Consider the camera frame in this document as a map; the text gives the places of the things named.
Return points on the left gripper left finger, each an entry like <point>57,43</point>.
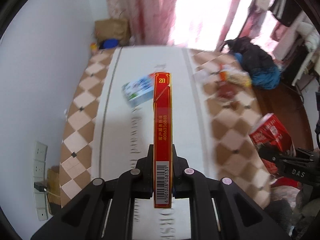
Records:
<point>103,209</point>

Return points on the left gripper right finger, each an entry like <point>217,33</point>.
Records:
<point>219,209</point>

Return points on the blue jacket pile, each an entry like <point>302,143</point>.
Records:
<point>266,80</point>

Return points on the checkered brown white tablecloth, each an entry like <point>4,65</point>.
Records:
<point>104,136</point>

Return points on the black clothes pile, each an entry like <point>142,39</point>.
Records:
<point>250,52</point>

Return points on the red cigarette box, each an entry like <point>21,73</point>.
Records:
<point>162,141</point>

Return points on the black plug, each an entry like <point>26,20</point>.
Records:
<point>40,187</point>

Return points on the white wall socket strip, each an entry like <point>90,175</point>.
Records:
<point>39,172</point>

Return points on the red blanket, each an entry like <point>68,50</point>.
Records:
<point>283,181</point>

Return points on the brown paper bag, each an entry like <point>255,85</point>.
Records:
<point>117,28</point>

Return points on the dark red wrapper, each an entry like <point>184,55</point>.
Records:
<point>226,91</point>

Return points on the red drink carton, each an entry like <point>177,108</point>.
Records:
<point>270,133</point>

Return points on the pink floral curtain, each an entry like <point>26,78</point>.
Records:
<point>199,24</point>

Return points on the blue lid white tub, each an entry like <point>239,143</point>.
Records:
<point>109,43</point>

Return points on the hanging clothes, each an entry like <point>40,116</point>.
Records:
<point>283,30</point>

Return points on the orange snack bag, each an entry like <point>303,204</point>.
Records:
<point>231,74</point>

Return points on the blue white milk carton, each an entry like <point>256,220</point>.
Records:
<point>139,91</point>

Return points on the small orange bottle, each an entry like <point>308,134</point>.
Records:
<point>94,48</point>

